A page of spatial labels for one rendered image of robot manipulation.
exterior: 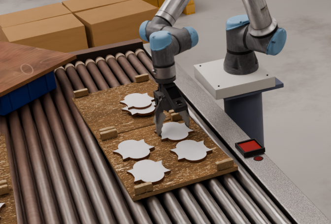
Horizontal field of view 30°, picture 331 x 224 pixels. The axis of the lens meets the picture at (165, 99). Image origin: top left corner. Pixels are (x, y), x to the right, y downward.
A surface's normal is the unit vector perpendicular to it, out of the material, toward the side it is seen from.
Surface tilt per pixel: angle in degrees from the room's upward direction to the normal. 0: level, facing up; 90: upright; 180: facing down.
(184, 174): 0
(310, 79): 0
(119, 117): 0
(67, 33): 90
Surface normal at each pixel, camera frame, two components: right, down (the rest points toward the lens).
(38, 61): -0.11, -0.90
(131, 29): 0.45, 0.33
